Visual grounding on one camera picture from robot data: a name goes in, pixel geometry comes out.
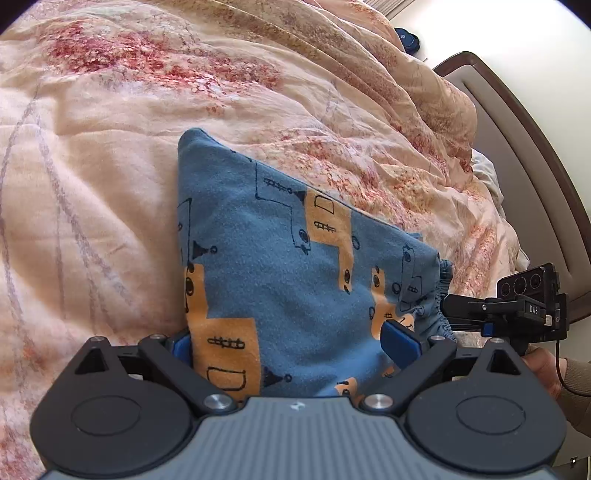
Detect blue patterned pants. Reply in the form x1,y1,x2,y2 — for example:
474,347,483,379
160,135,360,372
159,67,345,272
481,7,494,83
177,129,453,401

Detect right hand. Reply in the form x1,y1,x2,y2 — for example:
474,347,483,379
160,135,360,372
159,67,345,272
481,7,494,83
522,346,567,399

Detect brown right sleeve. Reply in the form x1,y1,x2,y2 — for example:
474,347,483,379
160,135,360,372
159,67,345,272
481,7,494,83
557,359,591,437

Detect white brown headboard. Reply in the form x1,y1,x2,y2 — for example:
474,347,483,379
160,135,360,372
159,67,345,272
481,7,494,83
435,51,590,323

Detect white pillow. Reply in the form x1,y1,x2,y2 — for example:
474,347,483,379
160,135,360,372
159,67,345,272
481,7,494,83
471,149,504,209

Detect pink floral duvet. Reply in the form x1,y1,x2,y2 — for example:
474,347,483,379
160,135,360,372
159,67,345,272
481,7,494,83
1,1,528,479

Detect blue round object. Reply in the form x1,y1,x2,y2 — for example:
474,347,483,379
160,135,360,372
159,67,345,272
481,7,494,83
394,27,421,55

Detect pleated window curtain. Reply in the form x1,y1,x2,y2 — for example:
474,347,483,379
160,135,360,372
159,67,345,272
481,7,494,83
363,0,415,20

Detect black cable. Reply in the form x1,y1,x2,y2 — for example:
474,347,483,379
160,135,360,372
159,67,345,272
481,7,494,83
553,338,591,398

